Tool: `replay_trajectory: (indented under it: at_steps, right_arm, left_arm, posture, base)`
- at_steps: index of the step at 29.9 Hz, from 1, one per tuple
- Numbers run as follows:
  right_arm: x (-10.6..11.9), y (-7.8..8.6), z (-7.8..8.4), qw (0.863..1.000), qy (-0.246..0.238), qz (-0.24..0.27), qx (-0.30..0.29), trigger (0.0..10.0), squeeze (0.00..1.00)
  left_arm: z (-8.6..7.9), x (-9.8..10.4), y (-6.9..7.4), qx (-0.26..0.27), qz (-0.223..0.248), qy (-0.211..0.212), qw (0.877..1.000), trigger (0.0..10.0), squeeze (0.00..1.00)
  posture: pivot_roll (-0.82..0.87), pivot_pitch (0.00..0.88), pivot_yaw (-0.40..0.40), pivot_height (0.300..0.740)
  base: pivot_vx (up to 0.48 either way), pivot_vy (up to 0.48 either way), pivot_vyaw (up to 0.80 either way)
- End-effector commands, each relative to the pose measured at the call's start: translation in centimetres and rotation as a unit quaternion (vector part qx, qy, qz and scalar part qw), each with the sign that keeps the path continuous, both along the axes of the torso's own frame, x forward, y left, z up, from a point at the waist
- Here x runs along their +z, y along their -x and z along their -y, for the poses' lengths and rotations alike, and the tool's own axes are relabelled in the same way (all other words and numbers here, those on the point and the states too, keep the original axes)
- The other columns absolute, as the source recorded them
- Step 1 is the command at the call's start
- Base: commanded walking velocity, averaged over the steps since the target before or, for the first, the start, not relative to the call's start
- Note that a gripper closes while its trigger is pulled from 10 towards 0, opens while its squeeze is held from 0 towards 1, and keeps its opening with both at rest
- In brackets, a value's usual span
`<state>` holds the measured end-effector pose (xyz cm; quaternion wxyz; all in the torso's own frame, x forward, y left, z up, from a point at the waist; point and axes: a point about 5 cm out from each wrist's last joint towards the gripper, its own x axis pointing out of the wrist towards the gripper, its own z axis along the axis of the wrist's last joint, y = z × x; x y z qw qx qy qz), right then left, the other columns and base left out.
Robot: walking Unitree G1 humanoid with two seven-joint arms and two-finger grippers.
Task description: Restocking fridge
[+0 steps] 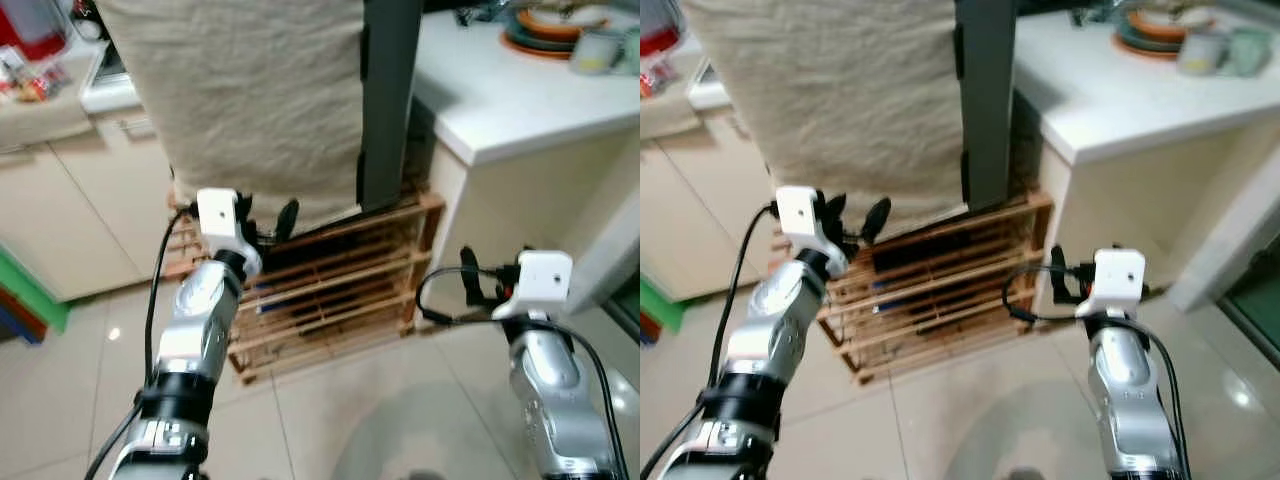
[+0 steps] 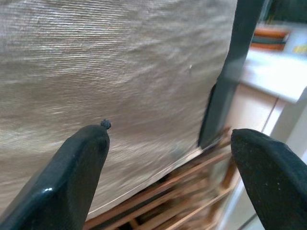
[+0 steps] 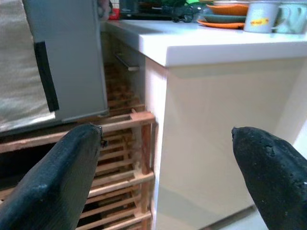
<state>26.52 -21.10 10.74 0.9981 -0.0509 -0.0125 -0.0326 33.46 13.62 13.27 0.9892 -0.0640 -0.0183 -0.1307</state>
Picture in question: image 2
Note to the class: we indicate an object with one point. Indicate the orange and green box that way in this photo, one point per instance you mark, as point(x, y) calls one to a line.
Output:
point(269, 39)

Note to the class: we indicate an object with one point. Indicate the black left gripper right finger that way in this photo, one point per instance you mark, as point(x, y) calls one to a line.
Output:
point(275, 182)

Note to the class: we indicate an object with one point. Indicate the dark upright post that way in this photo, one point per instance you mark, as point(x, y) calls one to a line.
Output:
point(230, 72)

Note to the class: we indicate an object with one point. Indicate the yellow packet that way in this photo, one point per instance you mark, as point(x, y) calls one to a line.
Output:
point(301, 49)

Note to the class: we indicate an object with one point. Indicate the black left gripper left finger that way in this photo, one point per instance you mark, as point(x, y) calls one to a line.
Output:
point(60, 182)

